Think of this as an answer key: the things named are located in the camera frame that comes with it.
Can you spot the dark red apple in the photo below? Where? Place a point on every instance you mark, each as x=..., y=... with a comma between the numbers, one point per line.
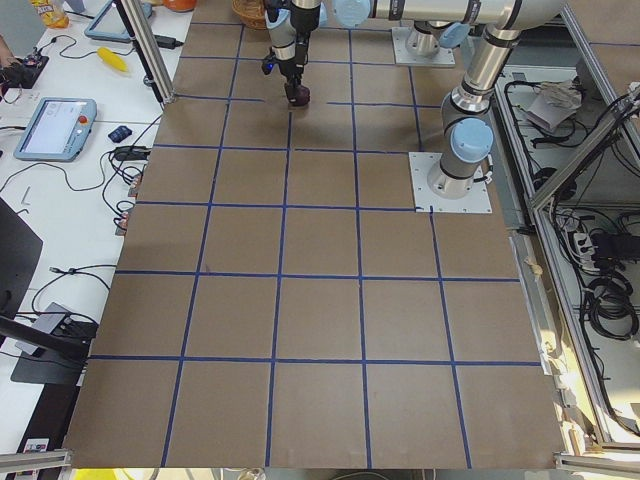
x=297, y=95

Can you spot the woven wicker basket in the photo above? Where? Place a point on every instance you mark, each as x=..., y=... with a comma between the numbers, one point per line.
x=251, y=13

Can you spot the black power adapter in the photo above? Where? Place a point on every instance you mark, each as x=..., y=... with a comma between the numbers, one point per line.
x=167, y=42

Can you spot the blue computer mouse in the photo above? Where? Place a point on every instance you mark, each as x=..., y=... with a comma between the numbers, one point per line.
x=119, y=134

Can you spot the yellow toy corn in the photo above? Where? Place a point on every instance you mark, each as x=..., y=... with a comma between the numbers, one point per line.
x=112, y=60

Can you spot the teach pendant tablet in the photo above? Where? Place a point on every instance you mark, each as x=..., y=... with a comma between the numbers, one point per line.
x=58, y=130
x=107, y=25

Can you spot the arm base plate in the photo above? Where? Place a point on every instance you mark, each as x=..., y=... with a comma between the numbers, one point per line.
x=416, y=48
x=435, y=192

